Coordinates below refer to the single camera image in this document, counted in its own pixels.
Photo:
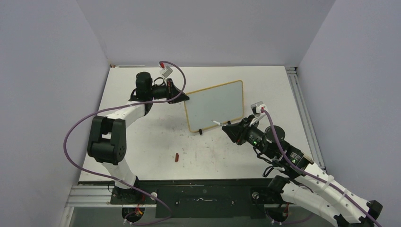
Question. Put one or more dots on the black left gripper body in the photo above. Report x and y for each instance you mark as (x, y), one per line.
(159, 92)

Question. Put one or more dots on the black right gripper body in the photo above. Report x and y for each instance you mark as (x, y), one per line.
(252, 134)

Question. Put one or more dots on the yellow framed whiteboard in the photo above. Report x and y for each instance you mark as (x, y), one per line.
(222, 103)

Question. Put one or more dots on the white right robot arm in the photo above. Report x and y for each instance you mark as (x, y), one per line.
(305, 184)

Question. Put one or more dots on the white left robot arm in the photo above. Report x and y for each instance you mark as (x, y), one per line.
(107, 142)

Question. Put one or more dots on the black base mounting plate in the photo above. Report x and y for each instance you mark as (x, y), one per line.
(270, 202)

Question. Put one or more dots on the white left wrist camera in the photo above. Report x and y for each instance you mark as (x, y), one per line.
(166, 71)

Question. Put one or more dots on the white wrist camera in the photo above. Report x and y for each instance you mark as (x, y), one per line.
(166, 71)
(257, 107)

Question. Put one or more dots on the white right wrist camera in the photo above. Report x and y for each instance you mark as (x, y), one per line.
(257, 107)

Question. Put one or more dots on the aluminium right side rail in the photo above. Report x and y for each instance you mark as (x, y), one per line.
(305, 117)

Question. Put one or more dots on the aluminium front frame rail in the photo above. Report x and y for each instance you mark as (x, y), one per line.
(87, 195)

